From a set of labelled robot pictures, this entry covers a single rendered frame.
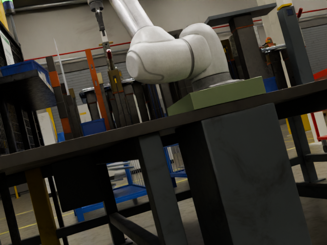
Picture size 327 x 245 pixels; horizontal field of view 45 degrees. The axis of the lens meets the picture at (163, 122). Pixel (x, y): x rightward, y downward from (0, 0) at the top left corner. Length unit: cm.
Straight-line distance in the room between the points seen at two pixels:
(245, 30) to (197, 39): 64
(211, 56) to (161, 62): 22
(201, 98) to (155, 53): 22
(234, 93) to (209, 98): 10
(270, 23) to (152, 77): 841
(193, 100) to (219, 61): 22
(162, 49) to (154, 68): 7
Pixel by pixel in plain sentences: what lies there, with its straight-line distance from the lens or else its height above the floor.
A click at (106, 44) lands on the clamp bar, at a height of 119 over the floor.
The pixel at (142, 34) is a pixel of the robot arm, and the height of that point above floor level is 102.
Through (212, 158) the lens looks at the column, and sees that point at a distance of 138.
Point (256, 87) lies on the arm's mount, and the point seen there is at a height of 73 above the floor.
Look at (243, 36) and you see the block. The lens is 211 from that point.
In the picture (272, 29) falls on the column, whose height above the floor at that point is 249.
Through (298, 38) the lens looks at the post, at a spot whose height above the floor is 97.
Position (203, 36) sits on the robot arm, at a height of 97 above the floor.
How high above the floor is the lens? 62
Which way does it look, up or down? 3 degrees up
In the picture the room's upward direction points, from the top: 14 degrees counter-clockwise
